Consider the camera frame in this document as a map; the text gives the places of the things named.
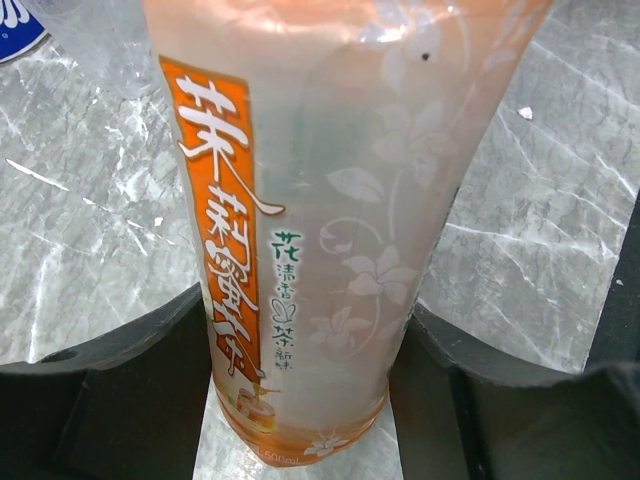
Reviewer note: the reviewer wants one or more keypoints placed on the clear bottle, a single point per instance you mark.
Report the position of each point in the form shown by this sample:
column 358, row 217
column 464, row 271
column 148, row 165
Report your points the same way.
column 108, row 39

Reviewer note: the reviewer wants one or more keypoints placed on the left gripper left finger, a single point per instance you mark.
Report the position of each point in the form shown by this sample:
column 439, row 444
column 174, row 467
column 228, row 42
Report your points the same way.
column 128, row 404

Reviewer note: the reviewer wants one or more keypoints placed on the orange drink bottle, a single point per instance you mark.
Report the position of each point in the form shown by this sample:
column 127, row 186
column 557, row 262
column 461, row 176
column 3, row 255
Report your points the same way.
column 322, row 144

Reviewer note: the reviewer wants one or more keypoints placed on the black base frame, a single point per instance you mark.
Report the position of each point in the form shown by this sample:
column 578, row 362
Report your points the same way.
column 617, row 334

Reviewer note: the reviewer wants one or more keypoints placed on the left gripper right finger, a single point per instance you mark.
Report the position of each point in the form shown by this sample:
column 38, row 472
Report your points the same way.
column 465, row 410

